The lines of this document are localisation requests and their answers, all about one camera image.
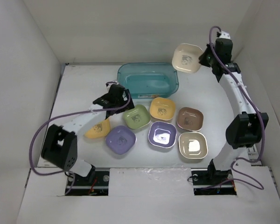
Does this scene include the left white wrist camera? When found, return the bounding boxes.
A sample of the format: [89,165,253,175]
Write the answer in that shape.
[105,80,119,91]

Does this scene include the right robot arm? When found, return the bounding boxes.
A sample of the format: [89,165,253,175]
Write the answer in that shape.
[199,37,269,184]

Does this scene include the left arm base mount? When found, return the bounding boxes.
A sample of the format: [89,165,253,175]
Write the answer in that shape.
[65,168,110,196]

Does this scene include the yellow plate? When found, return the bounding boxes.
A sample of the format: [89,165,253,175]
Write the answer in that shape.
[149,97,176,121]
[84,119,111,139]

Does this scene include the green plate with panda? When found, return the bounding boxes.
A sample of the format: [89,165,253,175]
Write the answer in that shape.
[123,105,151,130]

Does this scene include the beige plate front right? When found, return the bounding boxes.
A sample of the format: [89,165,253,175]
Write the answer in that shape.
[178,132,208,160]

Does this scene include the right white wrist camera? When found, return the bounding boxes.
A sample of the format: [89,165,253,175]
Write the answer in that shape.
[217,30,231,40]

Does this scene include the dark purple plate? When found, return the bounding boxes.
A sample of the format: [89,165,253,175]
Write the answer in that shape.
[148,121,177,148]

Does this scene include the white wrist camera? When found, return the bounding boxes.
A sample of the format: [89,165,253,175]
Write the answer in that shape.
[105,80,119,91]
[217,30,231,40]

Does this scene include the light purple plate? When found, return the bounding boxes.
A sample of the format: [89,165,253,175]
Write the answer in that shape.
[105,126,136,155]

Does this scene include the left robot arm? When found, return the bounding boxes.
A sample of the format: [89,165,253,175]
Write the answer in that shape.
[41,82,134,185]

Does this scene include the teal plastic bin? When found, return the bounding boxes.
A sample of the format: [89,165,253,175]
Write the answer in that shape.
[117,63,179,99]

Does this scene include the cream plate with panda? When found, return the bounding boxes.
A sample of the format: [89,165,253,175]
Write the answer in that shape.
[172,43,203,74]

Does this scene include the brown plate with panda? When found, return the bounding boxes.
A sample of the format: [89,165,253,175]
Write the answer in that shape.
[176,107,204,132]

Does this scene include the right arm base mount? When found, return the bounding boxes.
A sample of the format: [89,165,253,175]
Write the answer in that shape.
[187,168,237,196]

